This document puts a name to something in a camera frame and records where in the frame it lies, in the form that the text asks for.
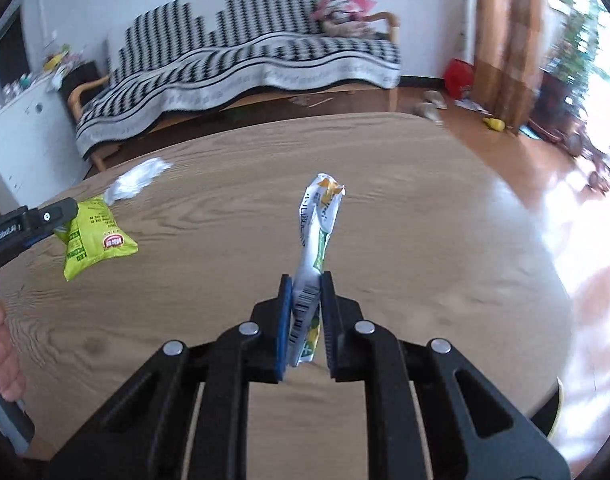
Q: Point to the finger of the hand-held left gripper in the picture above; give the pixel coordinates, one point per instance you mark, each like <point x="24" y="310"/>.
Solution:
<point x="60" y="212"/>

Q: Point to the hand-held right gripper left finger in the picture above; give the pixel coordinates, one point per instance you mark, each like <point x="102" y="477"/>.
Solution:
<point x="284" y="320"/>

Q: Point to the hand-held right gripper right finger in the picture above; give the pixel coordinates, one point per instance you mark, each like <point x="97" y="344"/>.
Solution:
<point x="327" y="325"/>

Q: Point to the green snack packet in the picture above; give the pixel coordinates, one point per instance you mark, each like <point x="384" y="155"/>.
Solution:
<point x="92" y="240"/>

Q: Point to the white and green wrapper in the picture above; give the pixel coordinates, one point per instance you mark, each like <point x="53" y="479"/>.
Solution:
<point x="315" y="240"/>

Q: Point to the black bin with gold rim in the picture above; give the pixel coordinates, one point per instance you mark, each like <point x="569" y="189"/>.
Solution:
<point x="547" y="417"/>

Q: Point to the person's left hand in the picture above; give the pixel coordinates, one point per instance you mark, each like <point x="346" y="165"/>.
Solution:
<point x="5" y="365"/>

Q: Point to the white crumpled tissue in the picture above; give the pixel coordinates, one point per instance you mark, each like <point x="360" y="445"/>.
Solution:
<point x="135" y="180"/>

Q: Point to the white cabinet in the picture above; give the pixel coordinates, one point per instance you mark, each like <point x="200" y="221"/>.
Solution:
<point x="30" y="135"/>

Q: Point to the round wooden table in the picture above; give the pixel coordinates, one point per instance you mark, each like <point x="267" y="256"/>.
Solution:
<point x="410" y="220"/>

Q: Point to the beige slipper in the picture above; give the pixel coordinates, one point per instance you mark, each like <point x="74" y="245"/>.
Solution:
<point x="436" y="98"/>
<point x="429" y="111"/>

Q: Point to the sofa with striped cover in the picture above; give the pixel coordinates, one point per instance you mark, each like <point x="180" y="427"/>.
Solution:
<point x="245" y="65"/>

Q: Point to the yellow toy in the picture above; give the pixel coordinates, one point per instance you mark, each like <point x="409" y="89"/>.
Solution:
<point x="494" y="123"/>

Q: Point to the scattered papers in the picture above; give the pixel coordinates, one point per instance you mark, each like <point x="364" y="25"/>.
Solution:
<point x="470" y="105"/>

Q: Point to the red bag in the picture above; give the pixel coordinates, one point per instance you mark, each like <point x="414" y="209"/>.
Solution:
<point x="457" y="77"/>

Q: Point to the pink toy bike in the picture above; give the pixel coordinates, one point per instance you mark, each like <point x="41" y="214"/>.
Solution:
<point x="592" y="160"/>

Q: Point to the pink printed cushion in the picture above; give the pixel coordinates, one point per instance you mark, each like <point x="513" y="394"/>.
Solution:
<point x="342" y="2"/>

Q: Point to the brown curtain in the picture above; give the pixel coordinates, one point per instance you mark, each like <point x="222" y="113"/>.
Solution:
<point x="505" y="35"/>

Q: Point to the potted green plant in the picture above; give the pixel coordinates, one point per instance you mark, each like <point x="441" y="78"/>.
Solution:
<point x="577" y="35"/>

